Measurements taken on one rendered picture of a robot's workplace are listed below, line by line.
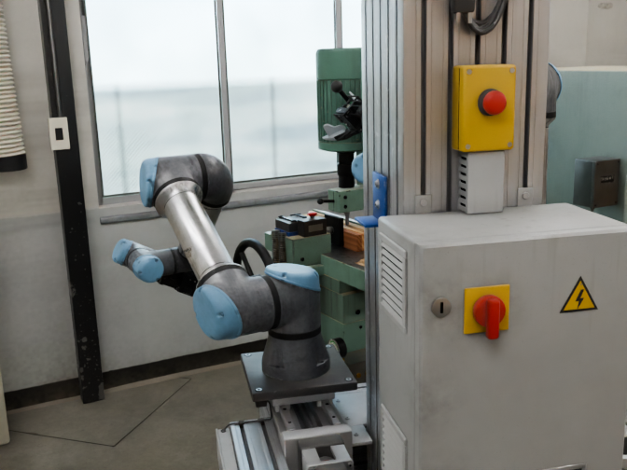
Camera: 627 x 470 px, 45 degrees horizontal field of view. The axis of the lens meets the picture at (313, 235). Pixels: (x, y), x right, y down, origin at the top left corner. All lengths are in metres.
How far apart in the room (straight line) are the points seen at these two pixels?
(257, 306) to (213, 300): 0.09
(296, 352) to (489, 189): 0.59
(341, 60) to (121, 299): 1.74
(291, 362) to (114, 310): 2.02
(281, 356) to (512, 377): 0.62
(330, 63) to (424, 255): 1.33
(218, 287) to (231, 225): 2.10
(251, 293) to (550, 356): 0.64
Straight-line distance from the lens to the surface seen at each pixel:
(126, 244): 2.21
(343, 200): 2.37
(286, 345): 1.61
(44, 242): 3.42
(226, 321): 1.51
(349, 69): 2.29
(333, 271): 2.23
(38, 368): 3.58
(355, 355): 2.25
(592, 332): 1.19
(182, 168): 1.80
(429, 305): 1.06
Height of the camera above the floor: 1.49
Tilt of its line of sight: 13 degrees down
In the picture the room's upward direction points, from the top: 2 degrees counter-clockwise
